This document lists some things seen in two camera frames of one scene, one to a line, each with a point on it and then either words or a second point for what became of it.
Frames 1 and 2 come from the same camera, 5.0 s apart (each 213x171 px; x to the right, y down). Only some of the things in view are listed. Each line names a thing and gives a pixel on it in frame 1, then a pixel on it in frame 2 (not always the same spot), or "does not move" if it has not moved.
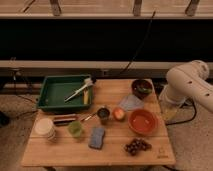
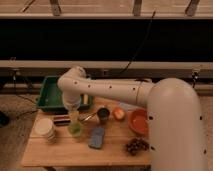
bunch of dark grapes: [135, 145] does not move
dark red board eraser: [64, 119] does not move
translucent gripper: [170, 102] to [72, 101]
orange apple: [118, 113] does not move
